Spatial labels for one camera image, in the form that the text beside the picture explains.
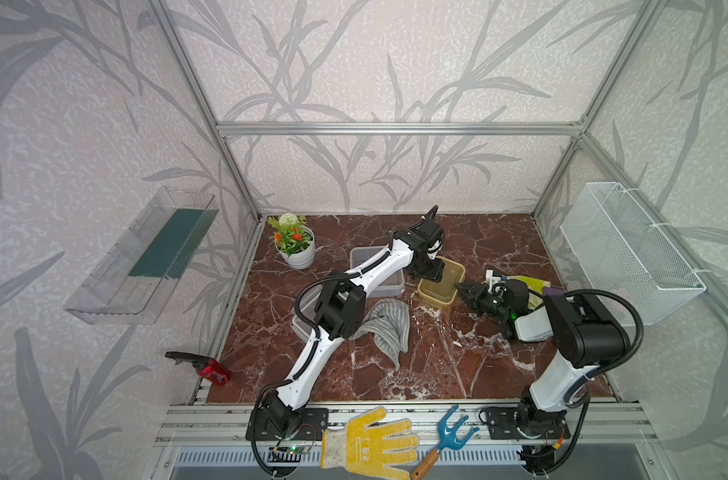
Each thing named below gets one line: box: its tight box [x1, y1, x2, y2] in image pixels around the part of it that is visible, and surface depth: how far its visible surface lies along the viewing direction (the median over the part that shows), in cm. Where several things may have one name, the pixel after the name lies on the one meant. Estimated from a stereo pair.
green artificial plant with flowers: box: [267, 212, 313, 258], surface depth 96 cm
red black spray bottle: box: [164, 351, 232, 386], surface depth 75 cm
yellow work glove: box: [320, 406, 418, 480], surface depth 71 cm
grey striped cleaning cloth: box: [349, 298, 410, 372], surface depth 86 cm
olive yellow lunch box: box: [417, 256, 466, 307], surface depth 94 cm
